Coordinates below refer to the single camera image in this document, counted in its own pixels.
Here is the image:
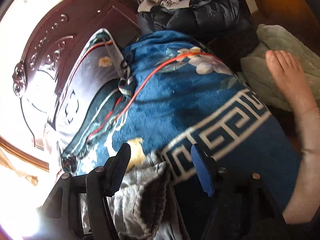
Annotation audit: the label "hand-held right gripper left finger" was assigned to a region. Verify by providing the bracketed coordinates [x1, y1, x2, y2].
[37, 143, 132, 240]

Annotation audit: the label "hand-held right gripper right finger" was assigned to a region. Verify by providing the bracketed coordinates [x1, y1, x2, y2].
[190, 144, 293, 240]

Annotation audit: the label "grey corduroy pants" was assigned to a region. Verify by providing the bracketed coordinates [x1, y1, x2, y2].
[110, 152, 191, 240]

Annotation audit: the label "blue printed fleece blanket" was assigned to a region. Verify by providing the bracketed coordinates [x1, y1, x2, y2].
[61, 29, 303, 220]

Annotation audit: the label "grey flower print pillow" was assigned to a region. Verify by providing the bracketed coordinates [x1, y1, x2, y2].
[55, 29, 126, 150]

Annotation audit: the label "person's bare leg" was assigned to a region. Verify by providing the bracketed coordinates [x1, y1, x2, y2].
[265, 49, 320, 225]

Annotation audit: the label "carved dark wooden headboard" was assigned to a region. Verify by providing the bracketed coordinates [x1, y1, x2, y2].
[12, 0, 150, 173]

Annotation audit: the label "pale green quilted cloth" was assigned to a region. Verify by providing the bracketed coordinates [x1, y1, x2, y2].
[239, 24, 320, 112]

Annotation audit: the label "black puffer jacket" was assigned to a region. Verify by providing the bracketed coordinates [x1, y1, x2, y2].
[137, 0, 253, 44]

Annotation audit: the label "thin red cable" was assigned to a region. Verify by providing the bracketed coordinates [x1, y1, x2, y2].
[87, 51, 208, 141]

